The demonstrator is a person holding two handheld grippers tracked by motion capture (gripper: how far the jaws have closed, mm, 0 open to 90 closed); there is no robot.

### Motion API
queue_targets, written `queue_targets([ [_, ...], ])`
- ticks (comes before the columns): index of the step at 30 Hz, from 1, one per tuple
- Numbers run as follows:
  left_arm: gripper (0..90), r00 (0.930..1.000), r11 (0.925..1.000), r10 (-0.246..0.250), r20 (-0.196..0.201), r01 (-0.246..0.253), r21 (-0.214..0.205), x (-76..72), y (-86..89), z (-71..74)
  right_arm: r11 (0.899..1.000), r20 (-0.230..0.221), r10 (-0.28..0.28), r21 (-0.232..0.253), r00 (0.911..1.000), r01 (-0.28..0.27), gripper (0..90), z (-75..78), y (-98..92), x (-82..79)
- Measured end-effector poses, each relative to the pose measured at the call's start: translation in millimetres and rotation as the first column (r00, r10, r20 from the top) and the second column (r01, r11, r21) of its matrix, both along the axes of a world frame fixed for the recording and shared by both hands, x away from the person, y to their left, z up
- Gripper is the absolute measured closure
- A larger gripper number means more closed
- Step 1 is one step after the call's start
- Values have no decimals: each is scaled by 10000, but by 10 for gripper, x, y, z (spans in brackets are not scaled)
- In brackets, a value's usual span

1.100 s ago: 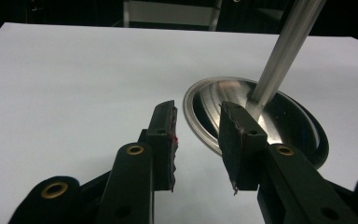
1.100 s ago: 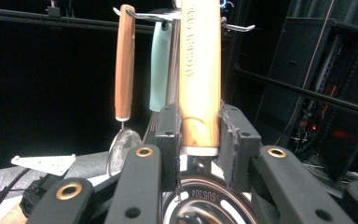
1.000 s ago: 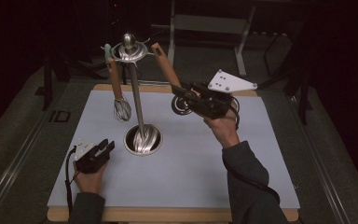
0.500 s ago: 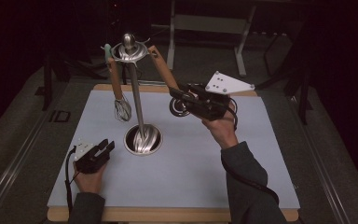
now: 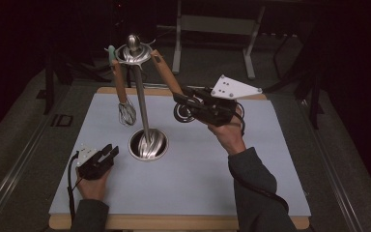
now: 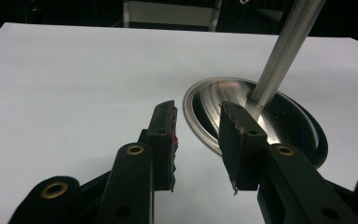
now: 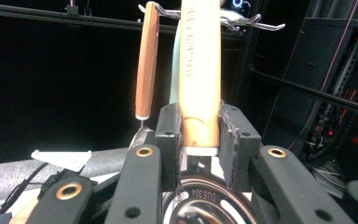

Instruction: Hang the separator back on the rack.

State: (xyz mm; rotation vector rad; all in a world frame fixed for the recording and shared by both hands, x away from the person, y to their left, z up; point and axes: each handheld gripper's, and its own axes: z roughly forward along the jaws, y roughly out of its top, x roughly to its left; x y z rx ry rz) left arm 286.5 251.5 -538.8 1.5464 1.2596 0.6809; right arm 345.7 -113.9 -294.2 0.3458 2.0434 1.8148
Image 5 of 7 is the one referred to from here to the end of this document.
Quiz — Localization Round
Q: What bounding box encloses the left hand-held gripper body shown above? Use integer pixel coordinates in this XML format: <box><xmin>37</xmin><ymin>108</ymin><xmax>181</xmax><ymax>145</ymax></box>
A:
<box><xmin>75</xmin><ymin>143</ymin><xmax>115</xmax><ymax>181</ymax></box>

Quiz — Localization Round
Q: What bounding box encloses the person's left hand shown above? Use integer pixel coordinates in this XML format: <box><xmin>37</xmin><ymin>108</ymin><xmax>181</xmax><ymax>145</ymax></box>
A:
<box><xmin>74</xmin><ymin>166</ymin><xmax>113</xmax><ymax>202</ymax></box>

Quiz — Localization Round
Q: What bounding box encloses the grey metal stand frame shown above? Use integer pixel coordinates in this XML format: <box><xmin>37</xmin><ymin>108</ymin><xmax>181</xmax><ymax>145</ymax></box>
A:
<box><xmin>157</xmin><ymin>0</ymin><xmax>267</xmax><ymax>81</ymax></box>

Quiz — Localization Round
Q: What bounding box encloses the black floor bracket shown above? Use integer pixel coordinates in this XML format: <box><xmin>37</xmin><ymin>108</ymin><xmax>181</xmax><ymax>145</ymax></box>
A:
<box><xmin>50</xmin><ymin>113</ymin><xmax>74</xmax><ymax>128</ymax></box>

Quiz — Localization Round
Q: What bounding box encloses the whisk with green handle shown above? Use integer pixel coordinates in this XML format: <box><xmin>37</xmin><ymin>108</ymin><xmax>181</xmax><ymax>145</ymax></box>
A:
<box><xmin>106</xmin><ymin>44</ymin><xmax>138</xmax><ymax>128</ymax></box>

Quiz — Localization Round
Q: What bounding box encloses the steel utensil rack stand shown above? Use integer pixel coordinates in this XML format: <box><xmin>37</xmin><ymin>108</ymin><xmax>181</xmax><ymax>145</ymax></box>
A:
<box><xmin>103</xmin><ymin>33</ymin><xmax>170</xmax><ymax>162</ymax></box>

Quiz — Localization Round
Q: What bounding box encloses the person's right hand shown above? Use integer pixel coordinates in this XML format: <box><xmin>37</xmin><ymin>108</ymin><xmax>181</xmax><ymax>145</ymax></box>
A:
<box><xmin>207</xmin><ymin>105</ymin><xmax>249</xmax><ymax>156</ymax></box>

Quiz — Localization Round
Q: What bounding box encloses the wooden handled steel ladle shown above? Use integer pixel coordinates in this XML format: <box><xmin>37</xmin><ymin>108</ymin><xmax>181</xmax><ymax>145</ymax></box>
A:
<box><xmin>150</xmin><ymin>48</ymin><xmax>198</xmax><ymax>124</ymax></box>

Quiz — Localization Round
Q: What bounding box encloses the wooden handled mesh strainer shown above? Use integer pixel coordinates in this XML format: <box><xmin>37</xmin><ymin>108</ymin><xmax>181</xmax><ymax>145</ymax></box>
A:
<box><xmin>110</xmin><ymin>58</ymin><xmax>138</xmax><ymax>128</ymax></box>

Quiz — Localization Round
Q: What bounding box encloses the black metal stand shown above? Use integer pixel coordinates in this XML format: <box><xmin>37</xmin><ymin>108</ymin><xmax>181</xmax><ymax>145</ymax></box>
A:
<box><xmin>271</xmin><ymin>30</ymin><xmax>326</xmax><ymax>131</ymax></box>

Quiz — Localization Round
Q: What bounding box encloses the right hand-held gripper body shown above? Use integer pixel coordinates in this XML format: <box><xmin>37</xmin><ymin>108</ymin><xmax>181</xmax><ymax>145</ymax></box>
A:
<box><xmin>187</xmin><ymin>74</ymin><xmax>263</xmax><ymax>128</ymax></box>

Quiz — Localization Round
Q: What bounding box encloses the left hand-held gripper cable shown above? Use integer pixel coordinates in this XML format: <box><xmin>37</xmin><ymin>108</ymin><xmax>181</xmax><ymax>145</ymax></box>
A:
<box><xmin>66</xmin><ymin>151</ymin><xmax>80</xmax><ymax>224</ymax></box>

